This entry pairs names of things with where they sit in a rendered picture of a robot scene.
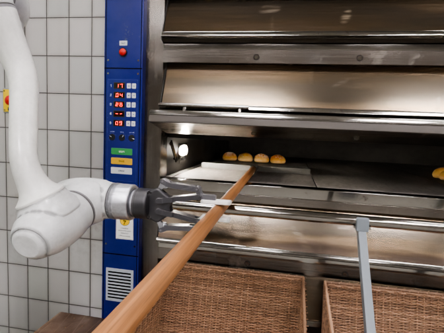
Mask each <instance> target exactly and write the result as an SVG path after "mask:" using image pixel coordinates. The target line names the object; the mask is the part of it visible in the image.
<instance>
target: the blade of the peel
mask: <svg viewBox="0 0 444 333"><path fill-rule="evenodd" d="M251 164H253V165H258V171H261V172H281V173H292V174H311V170H310V169H309V168H307V167H306V166H287V165H265V164H254V163H233V162H221V161H213V162H203V163H202V168H220V169H231V170H248V169H249V168H250V165H251Z"/></svg>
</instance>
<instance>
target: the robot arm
mask: <svg viewBox="0 0 444 333"><path fill-rule="evenodd" d="M29 17H30V5H29V2H28V0H0V62H1V64H2V66H3V68H4V70H5V73H6V74H7V79H8V83H9V162H10V166H11V172H12V175H13V178H14V181H15V184H16V187H17V190H18V203H17V205H16V207H15V209H16V211H17V220H16V221H15V222H14V224H13V227H12V229H11V236H10V240H11V244H12V246H13V247H14V249H15V250H16V251H17V252H18V253H19V254H20V255H21V256H24V257H26V258H29V259H33V260H39V259H43V258H46V257H49V256H51V255H54V254H57V253H59V252H61V251H63V250H65V249H66V248H68V247H69V246H71V245H72V244H73V243H74V242H76V241H77V240H78V239H79V238H80V237H81V236H82V235H83V234H84V233H85V232H86V230H87V229H88V228H89V227H90V226H92V225H94V224H96V223H99V222H101V221H103V220H104V219H121V220H128V221H131V220H132V219H135V218H138V219H150V220H153V221H154V222H157V224H158V226H159V229H158V231H159V232H160V233H162V232H165V231H190V230H191V229H192V228H193V227H194V225H195V224H196V223H197V222H198V221H199V220H200V219H201V218H202V217H203V216H204V215H205V214H203V215H202V216H201V217H199V216H196V215H192V214H189V213H184V212H181V211H177V210H176V209H173V208H172V203H173V202H183V201H192V200H201V202H200V203H201V204H216V205H231V203H232V201H231V200H220V199H217V196H216V195H215V194H204V193H203V192H202V187H201V186H198V185H193V184H185V183H181V182H173V181H171V180H169V179H167V178H163V179H161V180H160V184H159V187H158V188H155V189H150V188H138V187H137V186H136V185H135V184H121V183H114V182H109V181H107V180H103V179H99V178H70V179H67V180H63V181H61V182H58V183H55V182H53V181H51V180H50V179H49V178H48V177H47V176H46V174H45V173H44V171H43V169H42V167H41V165H40V161H39V158H38V112H39V84H38V76H37V72H36V67H35V64H34V60H33V58H32V54H31V52H30V49H29V47H28V43H27V41H26V37H25V35H24V31H23V28H24V27H25V26H26V24H27V22H28V20H29ZM163 188H174V189H179V190H187V191H192V192H196V194H184V195H173V196H171V195H169V194H168V193H167V192H166V191H164V190H163ZM166 217H173V218H177V219H181V220H184V221H189V222H191V223H169V224H167V222H163V221H162V220H163V219H164V218H166ZM192 223H195V224H192Z"/></svg>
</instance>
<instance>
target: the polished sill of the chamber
mask: <svg viewBox="0 0 444 333"><path fill-rule="evenodd" d="M163 178H167V179H169V180H171V181H173V182H181V183H185V184H193V185H198V186H201V187H202V191H203V192H219V193H227V192H228V191H229V189H230V188H231V187H232V186H233V185H234V184H235V183H236V182H234V181H224V180H206V179H197V178H179V177H169V176H165V177H163ZM163 178H161V179H163ZM161 179H160V180H161ZM239 194H244V195H253V196H270V197H279V198H295V199H304V200H321V201H330V202H346V203H355V204H372V205H388V206H397V207H414V208H423V209H439V210H444V196H428V195H418V194H400V193H390V192H372V191H363V190H345V189H335V188H317V187H308V186H290V185H280V184H262V183H252V182H247V183H246V184H245V186H244V187H243V189H242V190H241V191H240V192H239Z"/></svg>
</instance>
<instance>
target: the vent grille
mask: <svg viewBox="0 0 444 333"><path fill-rule="evenodd" d="M132 290H133V270H123V269H117V268H106V300H109V301H117V302H122V301H123V300H124V299H125V298H126V296H127V295H128V294H129V293H130V292H131V291H132Z"/></svg>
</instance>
